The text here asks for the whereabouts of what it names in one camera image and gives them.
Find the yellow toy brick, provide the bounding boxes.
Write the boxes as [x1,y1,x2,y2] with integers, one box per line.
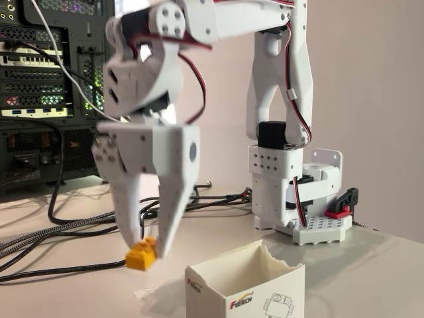
[125,236,157,272]

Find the white five-joint robot arm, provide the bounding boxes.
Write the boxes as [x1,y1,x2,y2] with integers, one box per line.
[105,0,352,246]

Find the white Feetech cardboard box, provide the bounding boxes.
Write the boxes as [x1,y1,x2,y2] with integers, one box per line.
[184,240,305,318]

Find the white tape piece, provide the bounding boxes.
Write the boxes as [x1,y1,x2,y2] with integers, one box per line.
[133,286,155,299]

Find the black computer tower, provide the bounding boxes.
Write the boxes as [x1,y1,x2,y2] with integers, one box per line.
[0,0,124,199]

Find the black red table clamp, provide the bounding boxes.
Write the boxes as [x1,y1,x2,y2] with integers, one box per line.
[324,187,359,218]

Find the braided black grey cable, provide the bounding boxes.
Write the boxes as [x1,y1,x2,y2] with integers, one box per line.
[0,195,252,252]
[0,211,120,262]

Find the thick black power cable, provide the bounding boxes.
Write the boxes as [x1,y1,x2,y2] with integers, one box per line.
[0,116,160,227]

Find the black cable with printing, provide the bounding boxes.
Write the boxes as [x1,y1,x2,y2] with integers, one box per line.
[0,210,148,283]

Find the red black white servo wire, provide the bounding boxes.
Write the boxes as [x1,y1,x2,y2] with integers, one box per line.
[285,21,313,147]
[292,176,309,229]

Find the thin white cable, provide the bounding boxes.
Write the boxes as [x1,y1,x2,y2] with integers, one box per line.
[30,0,122,123]

